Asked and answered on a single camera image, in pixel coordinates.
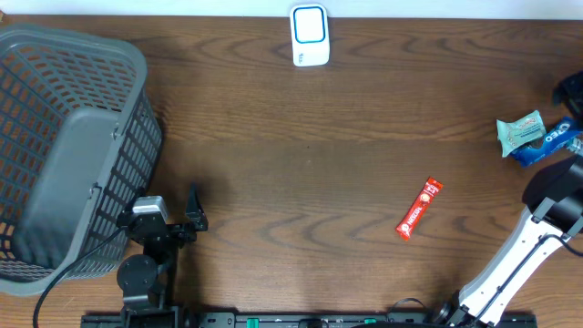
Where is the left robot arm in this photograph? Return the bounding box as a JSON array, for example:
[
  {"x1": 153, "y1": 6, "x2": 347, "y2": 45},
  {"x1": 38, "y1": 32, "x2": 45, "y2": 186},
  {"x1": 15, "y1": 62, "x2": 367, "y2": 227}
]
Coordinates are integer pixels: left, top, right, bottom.
[{"x1": 117, "y1": 185, "x2": 209, "y2": 328}]

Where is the blue liquid bottle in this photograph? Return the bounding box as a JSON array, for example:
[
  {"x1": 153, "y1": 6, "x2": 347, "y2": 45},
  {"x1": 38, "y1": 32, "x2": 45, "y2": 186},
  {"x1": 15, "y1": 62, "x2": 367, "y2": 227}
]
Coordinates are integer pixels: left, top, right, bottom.
[{"x1": 566, "y1": 138, "x2": 583, "y2": 157}]

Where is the grey plastic basket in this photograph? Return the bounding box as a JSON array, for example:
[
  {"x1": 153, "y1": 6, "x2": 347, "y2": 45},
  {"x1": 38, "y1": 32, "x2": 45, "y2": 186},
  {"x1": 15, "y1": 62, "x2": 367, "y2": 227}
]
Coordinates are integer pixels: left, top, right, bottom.
[{"x1": 1, "y1": 25, "x2": 162, "y2": 296}]

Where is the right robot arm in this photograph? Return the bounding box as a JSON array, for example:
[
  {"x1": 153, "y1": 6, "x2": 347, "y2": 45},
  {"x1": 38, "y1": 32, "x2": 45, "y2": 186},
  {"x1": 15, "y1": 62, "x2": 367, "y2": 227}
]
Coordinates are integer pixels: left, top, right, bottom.
[{"x1": 428, "y1": 73, "x2": 582, "y2": 327}]

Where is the red snack stick packet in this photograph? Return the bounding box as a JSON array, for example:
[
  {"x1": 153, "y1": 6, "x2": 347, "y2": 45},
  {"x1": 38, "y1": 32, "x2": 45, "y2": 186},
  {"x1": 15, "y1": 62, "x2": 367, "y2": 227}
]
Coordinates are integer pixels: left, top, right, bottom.
[{"x1": 395, "y1": 177, "x2": 444, "y2": 241}]

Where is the mint green snack packet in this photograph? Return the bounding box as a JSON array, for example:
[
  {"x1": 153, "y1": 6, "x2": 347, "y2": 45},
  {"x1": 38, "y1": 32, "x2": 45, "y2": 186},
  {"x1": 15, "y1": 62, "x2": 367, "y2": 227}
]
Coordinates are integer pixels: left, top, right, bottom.
[{"x1": 496, "y1": 110, "x2": 547, "y2": 158}]

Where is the blue Oreo packet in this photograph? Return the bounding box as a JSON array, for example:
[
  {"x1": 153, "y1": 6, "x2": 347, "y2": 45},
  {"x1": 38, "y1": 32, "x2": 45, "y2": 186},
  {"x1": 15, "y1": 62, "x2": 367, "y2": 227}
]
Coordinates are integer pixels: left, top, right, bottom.
[{"x1": 510, "y1": 117, "x2": 582, "y2": 167}]

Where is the white barcode scanner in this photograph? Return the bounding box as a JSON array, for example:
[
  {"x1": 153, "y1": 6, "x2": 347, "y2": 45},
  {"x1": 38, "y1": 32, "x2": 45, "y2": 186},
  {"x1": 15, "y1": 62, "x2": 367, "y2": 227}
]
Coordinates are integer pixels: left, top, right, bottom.
[{"x1": 290, "y1": 4, "x2": 331, "y2": 67}]

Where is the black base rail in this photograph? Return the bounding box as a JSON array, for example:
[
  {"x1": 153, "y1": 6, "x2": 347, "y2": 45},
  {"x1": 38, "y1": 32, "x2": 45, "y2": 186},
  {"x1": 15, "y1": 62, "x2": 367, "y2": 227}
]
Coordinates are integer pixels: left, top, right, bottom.
[{"x1": 81, "y1": 311, "x2": 538, "y2": 328}]

